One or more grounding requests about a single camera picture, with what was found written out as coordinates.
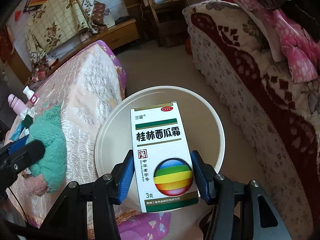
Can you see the green white carton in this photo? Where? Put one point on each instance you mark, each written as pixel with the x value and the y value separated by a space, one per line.
pixel 27 121

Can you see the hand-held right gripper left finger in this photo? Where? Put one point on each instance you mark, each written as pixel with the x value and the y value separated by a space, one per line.
pixel 126 177

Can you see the small red flag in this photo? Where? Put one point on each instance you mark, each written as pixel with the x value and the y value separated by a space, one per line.
pixel 18 15

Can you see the white red bowl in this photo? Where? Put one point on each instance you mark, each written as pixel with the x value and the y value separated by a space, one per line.
pixel 52 61

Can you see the white medicine box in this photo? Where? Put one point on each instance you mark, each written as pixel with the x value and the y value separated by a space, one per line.
pixel 160 135

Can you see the pink floral garment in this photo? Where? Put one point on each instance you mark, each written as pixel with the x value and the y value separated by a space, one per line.
pixel 292 42

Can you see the cream floral cloth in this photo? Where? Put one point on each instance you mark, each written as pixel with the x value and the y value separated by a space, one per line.
pixel 57 17

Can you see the white plastic bucket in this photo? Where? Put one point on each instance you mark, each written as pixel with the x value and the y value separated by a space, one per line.
pixel 200 120

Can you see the red plastic bag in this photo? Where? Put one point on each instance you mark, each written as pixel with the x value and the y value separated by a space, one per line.
pixel 188 45

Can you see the red knot wall hanging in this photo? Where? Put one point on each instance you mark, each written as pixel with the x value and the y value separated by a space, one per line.
pixel 6 45

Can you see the table with lace cover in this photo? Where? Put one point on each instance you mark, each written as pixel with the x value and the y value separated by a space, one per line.
pixel 87 92

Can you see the wooden cabinet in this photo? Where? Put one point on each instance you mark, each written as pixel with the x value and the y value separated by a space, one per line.
pixel 120 33

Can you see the black flat box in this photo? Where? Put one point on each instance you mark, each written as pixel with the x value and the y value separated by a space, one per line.
pixel 123 18

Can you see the pile of red packages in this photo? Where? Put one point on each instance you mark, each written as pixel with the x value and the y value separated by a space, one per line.
pixel 41 73

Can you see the green fluffy towel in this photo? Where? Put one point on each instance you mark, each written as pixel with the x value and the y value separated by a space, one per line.
pixel 50 142

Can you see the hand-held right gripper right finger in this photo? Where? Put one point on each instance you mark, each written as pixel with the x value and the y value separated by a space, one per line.
pixel 200 177

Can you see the white bottle pink label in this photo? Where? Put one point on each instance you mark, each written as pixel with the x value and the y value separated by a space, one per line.
pixel 30 96

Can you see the floral blanket covered sofa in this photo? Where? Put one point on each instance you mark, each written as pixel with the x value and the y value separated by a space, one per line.
pixel 250 80

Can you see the dark wooden rack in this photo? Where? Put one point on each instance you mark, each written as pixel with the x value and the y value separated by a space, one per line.
pixel 160 17

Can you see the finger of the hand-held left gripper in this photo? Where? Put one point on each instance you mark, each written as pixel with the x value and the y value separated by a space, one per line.
pixel 32 151
pixel 17 146

